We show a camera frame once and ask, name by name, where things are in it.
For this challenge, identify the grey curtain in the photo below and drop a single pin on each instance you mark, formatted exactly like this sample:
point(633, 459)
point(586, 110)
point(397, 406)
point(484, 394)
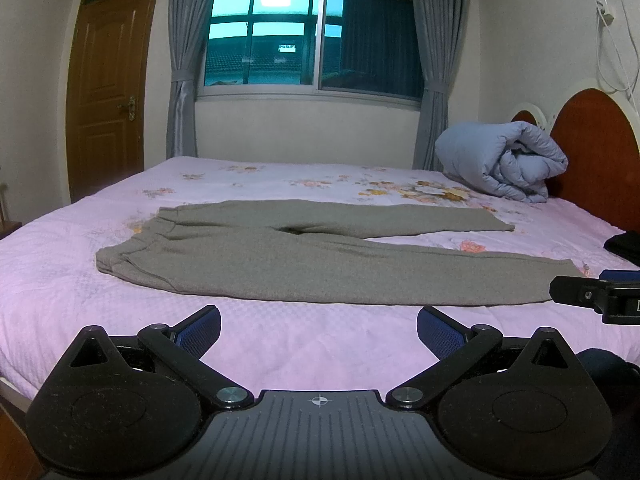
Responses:
point(187, 30)
point(440, 30)

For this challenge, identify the brown wooden door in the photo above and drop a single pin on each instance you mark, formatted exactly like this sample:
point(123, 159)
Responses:
point(105, 93)

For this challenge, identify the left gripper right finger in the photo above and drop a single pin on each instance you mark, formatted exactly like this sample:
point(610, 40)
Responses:
point(461, 352)

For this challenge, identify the grey knit pants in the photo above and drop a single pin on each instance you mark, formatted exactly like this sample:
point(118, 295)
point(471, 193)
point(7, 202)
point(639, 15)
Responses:
point(326, 253)

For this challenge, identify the red wooden headboard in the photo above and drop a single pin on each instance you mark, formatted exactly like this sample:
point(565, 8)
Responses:
point(601, 144)

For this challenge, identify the light blue rolled quilt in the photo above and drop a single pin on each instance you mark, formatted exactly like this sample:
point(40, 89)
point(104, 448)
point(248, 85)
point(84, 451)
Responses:
point(511, 160)

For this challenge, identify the sliding glass window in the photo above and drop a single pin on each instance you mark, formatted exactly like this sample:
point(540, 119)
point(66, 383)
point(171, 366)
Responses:
point(309, 46)

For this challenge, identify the left grey curtain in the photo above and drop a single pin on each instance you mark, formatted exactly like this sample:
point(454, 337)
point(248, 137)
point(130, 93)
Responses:
point(187, 30)

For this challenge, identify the right grey curtain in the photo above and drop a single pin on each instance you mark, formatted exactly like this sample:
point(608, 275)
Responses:
point(440, 30)

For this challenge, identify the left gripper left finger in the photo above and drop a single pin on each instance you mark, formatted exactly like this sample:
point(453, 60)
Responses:
point(179, 348)

